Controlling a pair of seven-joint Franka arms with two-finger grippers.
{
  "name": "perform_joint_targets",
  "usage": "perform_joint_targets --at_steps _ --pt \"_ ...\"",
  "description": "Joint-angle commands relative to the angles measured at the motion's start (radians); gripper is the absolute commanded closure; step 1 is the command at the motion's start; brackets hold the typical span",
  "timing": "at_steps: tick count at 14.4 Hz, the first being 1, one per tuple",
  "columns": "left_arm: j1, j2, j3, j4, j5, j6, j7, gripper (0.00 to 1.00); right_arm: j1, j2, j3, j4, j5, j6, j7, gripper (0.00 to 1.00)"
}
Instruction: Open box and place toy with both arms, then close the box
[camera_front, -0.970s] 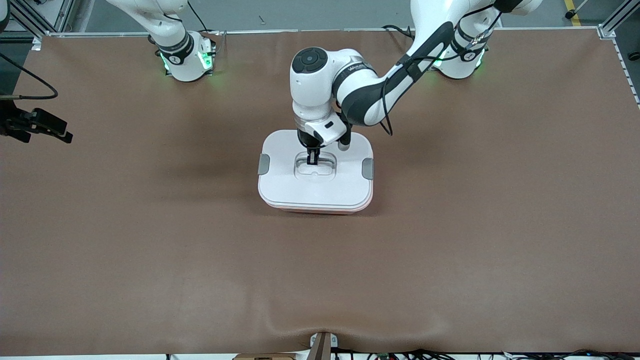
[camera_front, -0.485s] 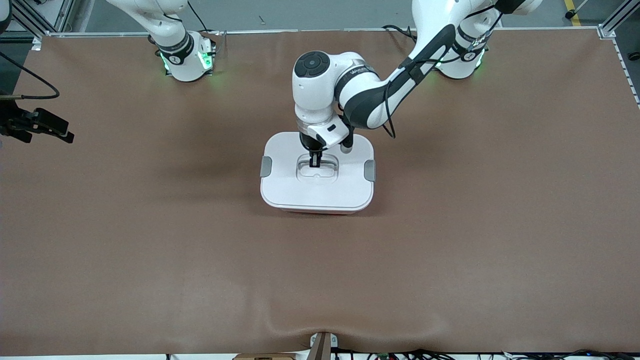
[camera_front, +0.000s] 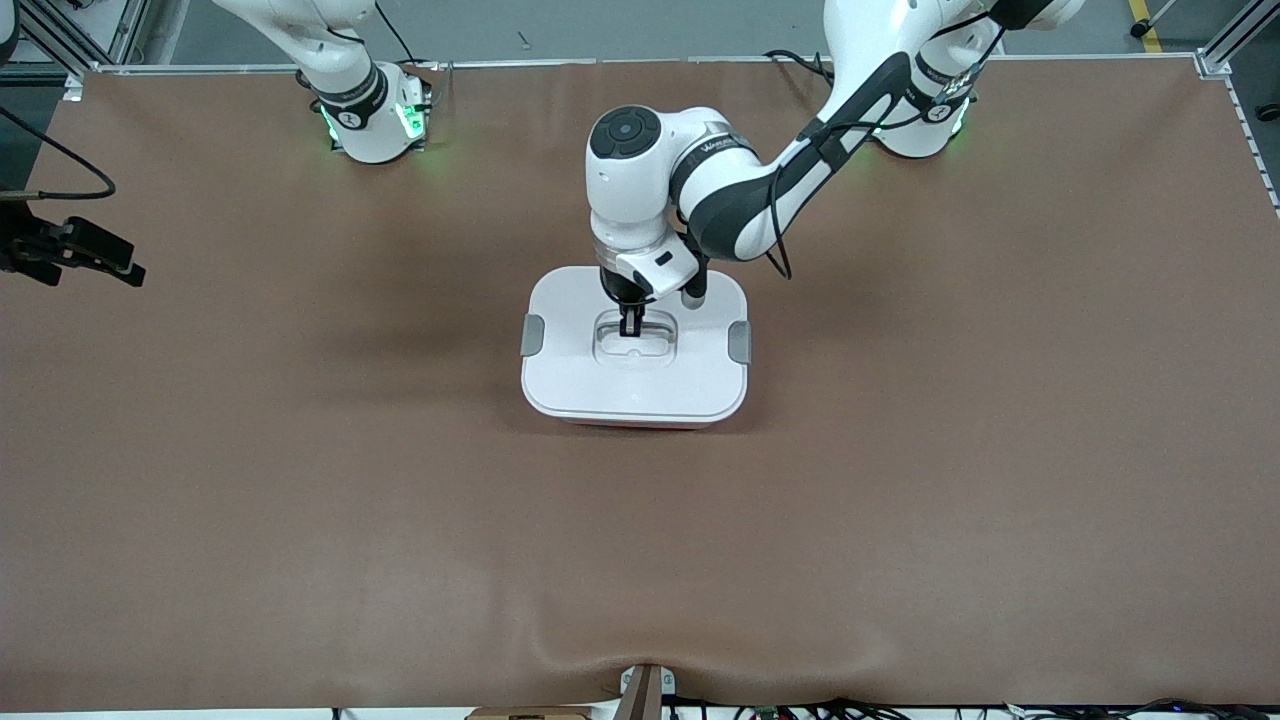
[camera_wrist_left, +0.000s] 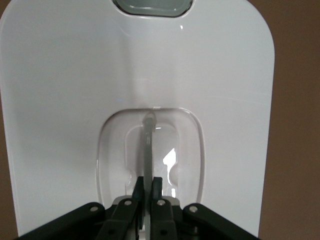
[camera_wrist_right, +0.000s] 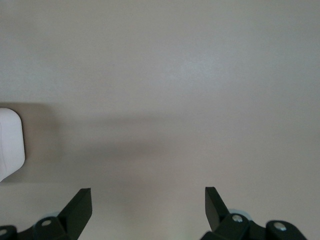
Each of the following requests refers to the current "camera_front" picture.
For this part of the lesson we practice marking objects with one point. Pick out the grey lid latch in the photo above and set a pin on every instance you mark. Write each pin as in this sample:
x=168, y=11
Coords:
x=739, y=343
x=532, y=335

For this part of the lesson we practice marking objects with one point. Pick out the aluminium frame profile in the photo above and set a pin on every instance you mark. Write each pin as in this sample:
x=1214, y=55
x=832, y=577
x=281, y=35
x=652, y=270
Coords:
x=125, y=30
x=1235, y=35

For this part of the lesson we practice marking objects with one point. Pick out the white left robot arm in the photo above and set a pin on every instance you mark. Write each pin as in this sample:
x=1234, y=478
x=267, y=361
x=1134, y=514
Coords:
x=625, y=190

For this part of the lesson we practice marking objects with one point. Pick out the aluminium mounting bracket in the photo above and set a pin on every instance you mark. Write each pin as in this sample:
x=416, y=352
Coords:
x=645, y=695

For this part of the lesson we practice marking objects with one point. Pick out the brown table mat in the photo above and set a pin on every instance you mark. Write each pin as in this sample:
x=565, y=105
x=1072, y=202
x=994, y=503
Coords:
x=900, y=500

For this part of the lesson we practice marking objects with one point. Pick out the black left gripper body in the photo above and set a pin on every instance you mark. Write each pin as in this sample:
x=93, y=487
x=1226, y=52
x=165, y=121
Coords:
x=621, y=290

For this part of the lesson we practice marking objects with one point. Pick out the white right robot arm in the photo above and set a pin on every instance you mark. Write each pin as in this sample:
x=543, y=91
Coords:
x=370, y=120

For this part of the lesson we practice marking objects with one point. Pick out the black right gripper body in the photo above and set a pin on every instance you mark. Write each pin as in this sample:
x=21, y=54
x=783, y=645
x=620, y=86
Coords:
x=28, y=247

